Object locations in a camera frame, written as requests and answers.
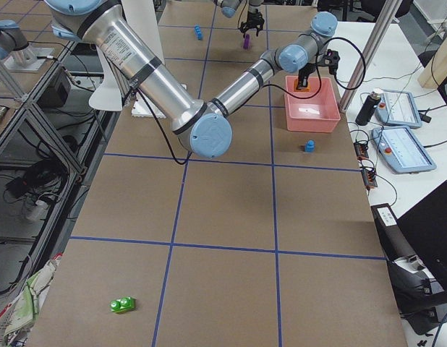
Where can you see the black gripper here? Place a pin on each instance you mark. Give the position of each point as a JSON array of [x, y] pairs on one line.
[[307, 69], [252, 16]]

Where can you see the orange block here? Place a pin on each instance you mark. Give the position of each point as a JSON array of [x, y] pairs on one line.
[[299, 88]]

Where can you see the purple block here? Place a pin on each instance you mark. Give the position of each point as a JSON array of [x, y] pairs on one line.
[[246, 41]]

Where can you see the small blue block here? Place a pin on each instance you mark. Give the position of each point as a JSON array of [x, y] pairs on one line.
[[309, 146]]

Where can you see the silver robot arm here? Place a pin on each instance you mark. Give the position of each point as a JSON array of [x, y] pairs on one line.
[[230, 7], [202, 127]]

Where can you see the pink plastic box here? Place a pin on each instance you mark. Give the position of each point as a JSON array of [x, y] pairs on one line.
[[314, 110]]

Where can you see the long blue studded block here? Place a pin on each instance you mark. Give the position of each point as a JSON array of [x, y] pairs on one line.
[[198, 32]]

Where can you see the black bottle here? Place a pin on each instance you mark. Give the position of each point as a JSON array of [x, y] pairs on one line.
[[368, 107]]

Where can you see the upper orange connector board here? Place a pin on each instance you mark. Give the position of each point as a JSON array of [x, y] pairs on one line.
[[361, 149]]

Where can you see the orange connector board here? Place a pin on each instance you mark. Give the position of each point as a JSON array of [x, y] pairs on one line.
[[369, 177], [361, 149]]

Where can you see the upper teach pendant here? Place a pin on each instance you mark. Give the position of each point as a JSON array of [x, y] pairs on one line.
[[396, 108]]

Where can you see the teach pendant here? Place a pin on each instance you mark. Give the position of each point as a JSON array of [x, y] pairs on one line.
[[396, 108], [401, 150]]

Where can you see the lower teach pendant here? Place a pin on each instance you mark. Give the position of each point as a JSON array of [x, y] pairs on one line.
[[401, 150]]

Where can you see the lower orange connector board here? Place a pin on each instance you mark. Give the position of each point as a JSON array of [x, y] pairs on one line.
[[369, 177]]

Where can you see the black laptop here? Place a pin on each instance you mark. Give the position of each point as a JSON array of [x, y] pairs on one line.
[[425, 228]]

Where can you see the black printer device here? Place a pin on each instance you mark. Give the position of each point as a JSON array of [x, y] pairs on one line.
[[420, 297]]

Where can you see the green double block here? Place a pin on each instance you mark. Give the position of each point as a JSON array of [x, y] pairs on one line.
[[123, 304]]

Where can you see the crumpled cloth bag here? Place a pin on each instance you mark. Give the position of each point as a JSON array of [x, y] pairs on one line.
[[18, 317]]

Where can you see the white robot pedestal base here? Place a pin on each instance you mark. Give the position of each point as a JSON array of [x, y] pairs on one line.
[[144, 94]]

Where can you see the aluminium frame post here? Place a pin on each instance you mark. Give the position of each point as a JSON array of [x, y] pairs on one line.
[[378, 32]]

